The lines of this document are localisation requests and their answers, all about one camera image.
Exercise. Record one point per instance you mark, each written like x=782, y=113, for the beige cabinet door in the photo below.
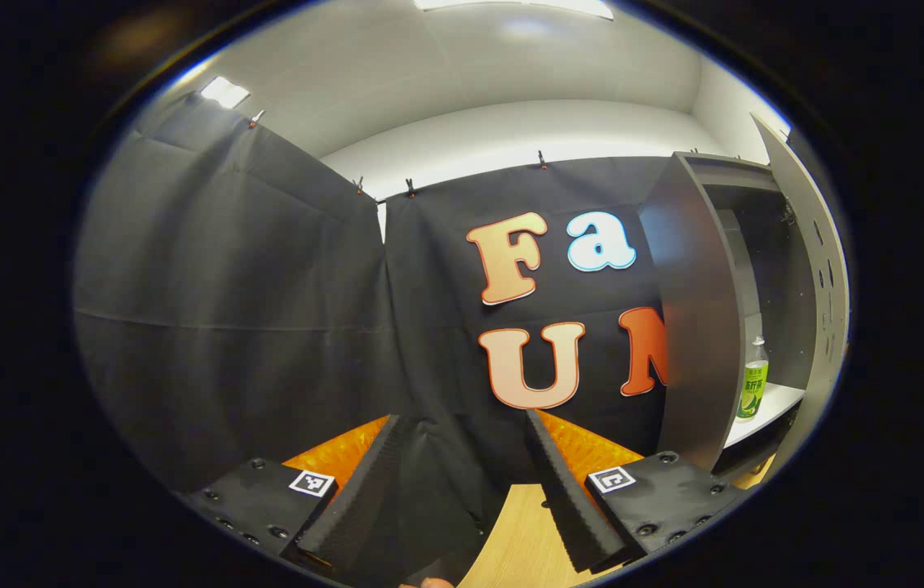
x=836, y=245

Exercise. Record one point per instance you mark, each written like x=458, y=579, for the green label bottle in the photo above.
x=752, y=392

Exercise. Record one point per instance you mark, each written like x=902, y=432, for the black backdrop cloth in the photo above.
x=446, y=367
x=225, y=286

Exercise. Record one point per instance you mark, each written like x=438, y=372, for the small ceiling light panel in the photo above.
x=224, y=91

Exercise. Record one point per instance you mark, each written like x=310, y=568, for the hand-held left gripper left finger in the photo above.
x=356, y=498

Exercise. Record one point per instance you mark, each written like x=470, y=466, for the metal door hinge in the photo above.
x=788, y=214

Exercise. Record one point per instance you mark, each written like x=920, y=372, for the white cabinet shelf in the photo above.
x=776, y=404

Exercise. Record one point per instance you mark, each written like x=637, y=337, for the dark grey cabinet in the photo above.
x=690, y=327

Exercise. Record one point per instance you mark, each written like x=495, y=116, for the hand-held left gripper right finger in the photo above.
x=564, y=490

